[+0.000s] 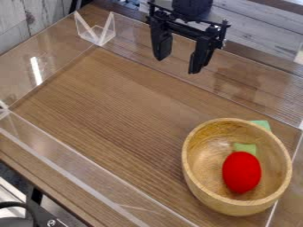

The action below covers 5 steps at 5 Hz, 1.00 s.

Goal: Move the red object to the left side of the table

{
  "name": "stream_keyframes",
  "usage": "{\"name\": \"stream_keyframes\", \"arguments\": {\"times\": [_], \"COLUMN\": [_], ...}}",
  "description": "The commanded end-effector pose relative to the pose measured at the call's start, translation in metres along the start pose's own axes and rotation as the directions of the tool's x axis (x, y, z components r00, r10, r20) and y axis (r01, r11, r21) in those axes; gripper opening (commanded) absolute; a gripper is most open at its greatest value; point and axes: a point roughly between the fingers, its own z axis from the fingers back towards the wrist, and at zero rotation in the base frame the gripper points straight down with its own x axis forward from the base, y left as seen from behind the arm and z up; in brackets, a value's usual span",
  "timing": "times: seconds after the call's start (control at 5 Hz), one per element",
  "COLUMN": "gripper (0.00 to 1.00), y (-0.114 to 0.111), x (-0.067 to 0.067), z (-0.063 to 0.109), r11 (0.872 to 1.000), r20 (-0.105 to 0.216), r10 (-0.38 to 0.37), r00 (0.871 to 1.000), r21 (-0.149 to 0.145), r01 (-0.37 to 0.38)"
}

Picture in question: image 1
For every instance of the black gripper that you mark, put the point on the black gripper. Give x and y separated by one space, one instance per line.
191 19

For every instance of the red felt strawberry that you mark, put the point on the red felt strawberry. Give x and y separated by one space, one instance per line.
242 170

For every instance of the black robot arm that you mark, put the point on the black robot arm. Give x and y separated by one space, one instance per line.
190 19

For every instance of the green felt piece behind bowl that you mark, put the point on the green felt piece behind bowl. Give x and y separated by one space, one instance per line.
263 124

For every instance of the wooden bowl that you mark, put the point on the wooden bowl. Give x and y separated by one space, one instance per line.
207 146

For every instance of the clear acrylic corner bracket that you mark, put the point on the clear acrylic corner bracket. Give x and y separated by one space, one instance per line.
98 35

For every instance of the clear acrylic front wall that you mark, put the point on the clear acrylic front wall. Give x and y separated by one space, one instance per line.
96 195

